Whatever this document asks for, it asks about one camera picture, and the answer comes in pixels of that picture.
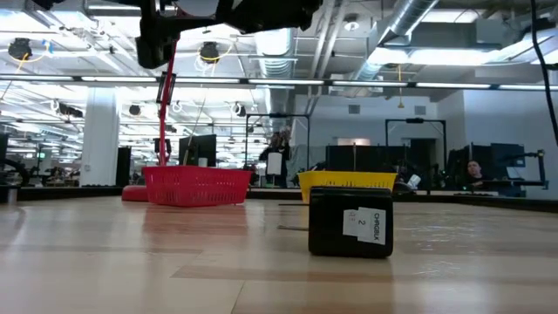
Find black monitor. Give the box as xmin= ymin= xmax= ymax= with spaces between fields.
xmin=178 ymin=133 xmax=218 ymax=169

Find white pillar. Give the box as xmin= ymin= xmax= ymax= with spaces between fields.
xmin=79 ymin=86 xmax=120 ymax=187

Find person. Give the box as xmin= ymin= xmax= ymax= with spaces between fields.
xmin=259 ymin=126 xmax=294 ymax=188
xmin=464 ymin=160 xmax=487 ymax=185

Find silver ceiling duct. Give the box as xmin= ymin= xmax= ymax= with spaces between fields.
xmin=255 ymin=28 xmax=294 ymax=80

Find black rig frame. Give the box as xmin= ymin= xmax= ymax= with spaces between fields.
xmin=244 ymin=113 xmax=312 ymax=171
xmin=384 ymin=117 xmax=448 ymax=188

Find black labelled USB charger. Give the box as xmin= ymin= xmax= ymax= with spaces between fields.
xmin=277 ymin=186 xmax=395 ymax=259

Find red plastic basket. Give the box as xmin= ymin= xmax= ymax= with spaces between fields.
xmin=142 ymin=165 xmax=254 ymax=208

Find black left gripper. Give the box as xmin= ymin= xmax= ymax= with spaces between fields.
xmin=135 ymin=0 xmax=324 ymax=70

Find black tall cabinet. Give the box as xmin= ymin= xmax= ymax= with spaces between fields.
xmin=115 ymin=146 xmax=133 ymax=188

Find yellow plastic basket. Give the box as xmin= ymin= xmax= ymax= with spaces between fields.
xmin=297 ymin=170 xmax=399 ymax=204

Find long ceiling light bar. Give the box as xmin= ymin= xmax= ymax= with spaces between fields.
xmin=0 ymin=73 xmax=558 ymax=92

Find red desk lamp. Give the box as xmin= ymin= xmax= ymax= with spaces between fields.
xmin=120 ymin=38 xmax=180 ymax=202

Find black partition screen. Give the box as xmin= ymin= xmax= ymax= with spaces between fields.
xmin=324 ymin=144 xmax=411 ymax=172

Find black ceiling device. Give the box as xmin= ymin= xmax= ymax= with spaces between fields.
xmin=199 ymin=41 xmax=221 ymax=65
xmin=7 ymin=38 xmax=34 ymax=61

